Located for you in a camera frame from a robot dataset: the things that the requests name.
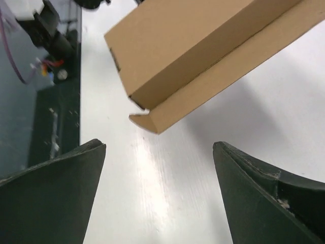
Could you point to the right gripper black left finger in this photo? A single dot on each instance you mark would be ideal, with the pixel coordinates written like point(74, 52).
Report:
point(51, 202)

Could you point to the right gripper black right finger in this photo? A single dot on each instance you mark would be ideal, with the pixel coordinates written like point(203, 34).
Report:
point(266, 204)

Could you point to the brown cardboard box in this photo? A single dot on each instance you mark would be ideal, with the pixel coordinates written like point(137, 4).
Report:
point(173, 56)

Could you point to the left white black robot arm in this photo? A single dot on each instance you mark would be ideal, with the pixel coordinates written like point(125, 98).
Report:
point(42, 30)

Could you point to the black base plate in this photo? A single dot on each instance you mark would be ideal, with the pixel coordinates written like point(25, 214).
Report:
point(56, 126)

